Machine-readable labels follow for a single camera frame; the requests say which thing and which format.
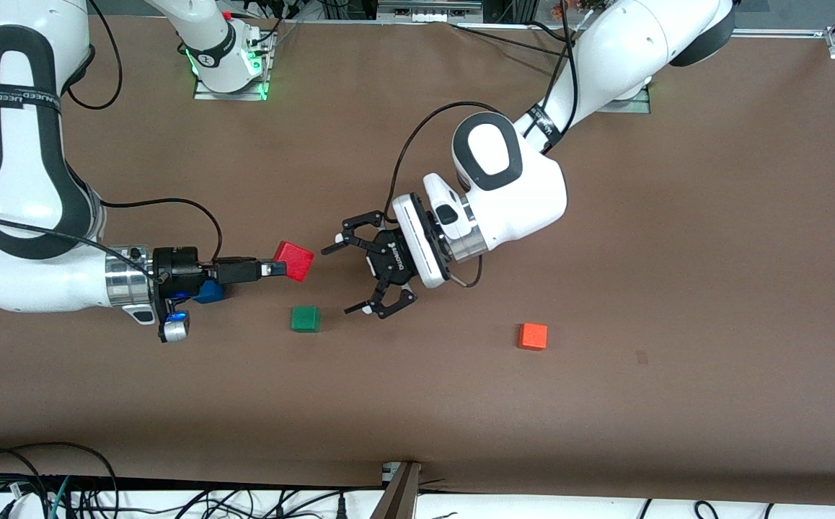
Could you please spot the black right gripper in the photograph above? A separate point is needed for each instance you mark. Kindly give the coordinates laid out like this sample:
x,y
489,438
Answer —
x,y
176,271

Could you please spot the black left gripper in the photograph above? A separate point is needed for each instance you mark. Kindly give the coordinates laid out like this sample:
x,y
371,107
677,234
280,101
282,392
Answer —
x,y
389,264

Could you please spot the red cube block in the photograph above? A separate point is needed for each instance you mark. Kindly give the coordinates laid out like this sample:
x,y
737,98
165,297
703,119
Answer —
x,y
296,261

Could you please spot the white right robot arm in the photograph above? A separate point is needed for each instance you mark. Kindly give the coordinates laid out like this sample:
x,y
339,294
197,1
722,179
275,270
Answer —
x,y
21,144

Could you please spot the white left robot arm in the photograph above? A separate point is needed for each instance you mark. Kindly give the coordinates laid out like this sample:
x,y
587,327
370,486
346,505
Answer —
x,y
518,202

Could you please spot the blue cube block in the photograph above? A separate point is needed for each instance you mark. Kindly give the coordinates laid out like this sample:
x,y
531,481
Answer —
x,y
210,293

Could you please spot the green cube block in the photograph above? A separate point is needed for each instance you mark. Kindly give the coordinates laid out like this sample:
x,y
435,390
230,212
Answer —
x,y
305,319

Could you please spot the orange cube block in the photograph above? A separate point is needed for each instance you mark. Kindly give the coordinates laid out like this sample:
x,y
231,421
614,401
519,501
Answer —
x,y
533,336

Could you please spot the brown table cover sheet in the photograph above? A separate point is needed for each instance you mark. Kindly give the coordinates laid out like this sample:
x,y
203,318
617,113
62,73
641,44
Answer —
x,y
417,404

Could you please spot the aluminium profile bar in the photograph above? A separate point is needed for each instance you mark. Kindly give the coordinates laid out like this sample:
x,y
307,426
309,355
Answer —
x,y
399,497

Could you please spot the white power strip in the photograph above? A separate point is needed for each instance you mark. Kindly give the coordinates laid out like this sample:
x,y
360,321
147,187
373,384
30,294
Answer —
x,y
428,14

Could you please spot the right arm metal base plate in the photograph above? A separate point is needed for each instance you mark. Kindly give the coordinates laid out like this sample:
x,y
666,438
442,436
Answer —
x,y
205,95

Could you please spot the small metal bracket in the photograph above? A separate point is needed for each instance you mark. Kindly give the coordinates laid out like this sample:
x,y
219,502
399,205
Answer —
x,y
389,472

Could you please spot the black table edge rail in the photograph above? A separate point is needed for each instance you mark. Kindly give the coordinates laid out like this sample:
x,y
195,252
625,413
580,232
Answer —
x,y
172,484

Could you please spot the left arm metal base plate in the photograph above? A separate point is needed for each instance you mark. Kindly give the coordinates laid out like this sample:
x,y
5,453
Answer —
x,y
637,107

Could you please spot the aluminium table edge rail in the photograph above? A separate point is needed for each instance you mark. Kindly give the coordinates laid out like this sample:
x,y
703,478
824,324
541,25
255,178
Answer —
x,y
778,32

